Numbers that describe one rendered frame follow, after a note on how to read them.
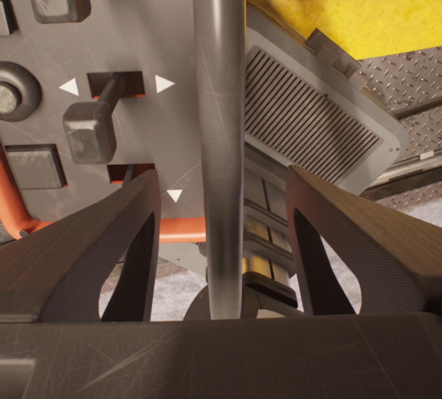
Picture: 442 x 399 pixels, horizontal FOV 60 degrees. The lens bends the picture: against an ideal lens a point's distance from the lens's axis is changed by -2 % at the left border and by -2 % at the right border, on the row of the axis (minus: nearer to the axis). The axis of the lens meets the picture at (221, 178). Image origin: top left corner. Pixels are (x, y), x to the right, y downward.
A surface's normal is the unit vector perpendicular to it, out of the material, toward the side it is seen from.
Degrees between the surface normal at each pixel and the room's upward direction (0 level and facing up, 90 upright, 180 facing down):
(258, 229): 90
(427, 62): 0
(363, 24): 0
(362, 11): 0
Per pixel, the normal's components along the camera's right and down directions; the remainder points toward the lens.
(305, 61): 0.43, -0.07
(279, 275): 0.58, -0.68
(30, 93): 0.02, 0.57
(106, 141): 0.97, 0.13
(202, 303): -0.82, -0.46
